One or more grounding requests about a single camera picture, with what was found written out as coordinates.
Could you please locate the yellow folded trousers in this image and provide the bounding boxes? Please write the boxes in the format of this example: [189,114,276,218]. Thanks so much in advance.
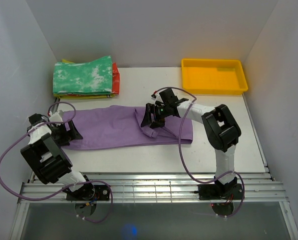
[54,58,117,100]

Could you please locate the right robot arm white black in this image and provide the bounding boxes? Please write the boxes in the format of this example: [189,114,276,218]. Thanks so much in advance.
[141,87,244,204]

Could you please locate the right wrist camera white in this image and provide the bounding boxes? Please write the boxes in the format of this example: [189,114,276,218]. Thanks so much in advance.
[151,93,164,107]

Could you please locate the green white folded trousers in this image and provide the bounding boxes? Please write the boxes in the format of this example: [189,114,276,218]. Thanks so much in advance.
[53,55,113,95]

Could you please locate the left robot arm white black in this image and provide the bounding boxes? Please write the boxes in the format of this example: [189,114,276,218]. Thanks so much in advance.
[20,111,95,200]

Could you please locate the aluminium rail frame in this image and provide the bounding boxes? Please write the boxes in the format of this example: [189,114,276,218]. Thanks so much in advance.
[17,97,289,206]

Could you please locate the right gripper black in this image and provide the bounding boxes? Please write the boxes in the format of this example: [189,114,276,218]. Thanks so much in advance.
[141,102,170,129]

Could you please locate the purple trousers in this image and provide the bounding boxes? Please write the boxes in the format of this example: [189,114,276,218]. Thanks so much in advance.
[63,105,193,151]

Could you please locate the yellow plastic tray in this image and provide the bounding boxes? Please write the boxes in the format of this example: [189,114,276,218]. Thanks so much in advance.
[181,58,248,95]

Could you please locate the red folded trousers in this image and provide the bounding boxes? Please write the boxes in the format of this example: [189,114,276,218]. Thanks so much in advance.
[112,62,120,95]

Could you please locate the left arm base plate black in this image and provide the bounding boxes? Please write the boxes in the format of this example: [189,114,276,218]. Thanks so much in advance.
[65,184,110,202]

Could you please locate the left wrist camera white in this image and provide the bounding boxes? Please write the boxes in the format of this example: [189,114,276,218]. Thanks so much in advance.
[48,110,63,124]

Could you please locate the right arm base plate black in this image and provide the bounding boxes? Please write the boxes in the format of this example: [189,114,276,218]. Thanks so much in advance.
[194,183,244,200]

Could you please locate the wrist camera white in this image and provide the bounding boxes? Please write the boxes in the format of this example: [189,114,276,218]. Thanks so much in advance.
[48,110,63,124]
[151,93,164,107]

